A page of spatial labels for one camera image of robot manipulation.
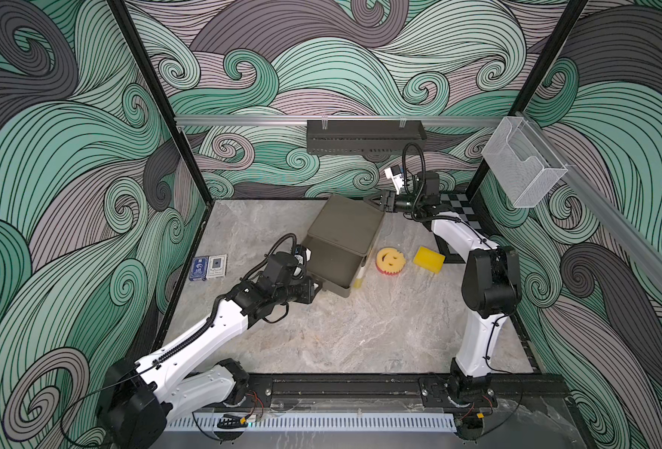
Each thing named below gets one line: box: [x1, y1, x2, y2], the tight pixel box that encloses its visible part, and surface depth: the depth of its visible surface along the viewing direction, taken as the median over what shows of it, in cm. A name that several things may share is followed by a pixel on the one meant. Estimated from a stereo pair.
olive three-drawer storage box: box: [302, 194, 386, 299], surface depth 83 cm
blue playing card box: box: [188, 256, 209, 282], surface depth 98 cm
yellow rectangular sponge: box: [413, 246, 447, 275], surface depth 102 cm
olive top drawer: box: [304, 234, 367, 289], surface depth 82 cm
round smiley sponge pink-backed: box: [375, 246, 407, 276], surface depth 99 cm
